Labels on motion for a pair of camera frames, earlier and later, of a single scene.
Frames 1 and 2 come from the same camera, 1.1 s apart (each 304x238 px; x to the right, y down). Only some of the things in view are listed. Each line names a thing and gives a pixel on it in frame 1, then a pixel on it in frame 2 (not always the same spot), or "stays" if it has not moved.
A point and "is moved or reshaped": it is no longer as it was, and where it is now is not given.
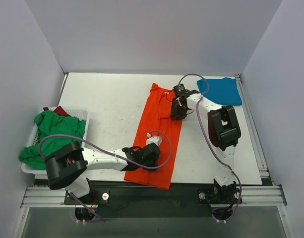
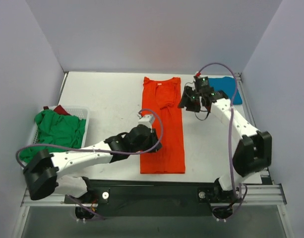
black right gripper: [178, 112] -> [191, 99]
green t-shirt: [50, 123] stays
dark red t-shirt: [59, 110] stays
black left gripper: [153, 161] -> [155, 141]
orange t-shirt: [156, 116] is moved or reshaped
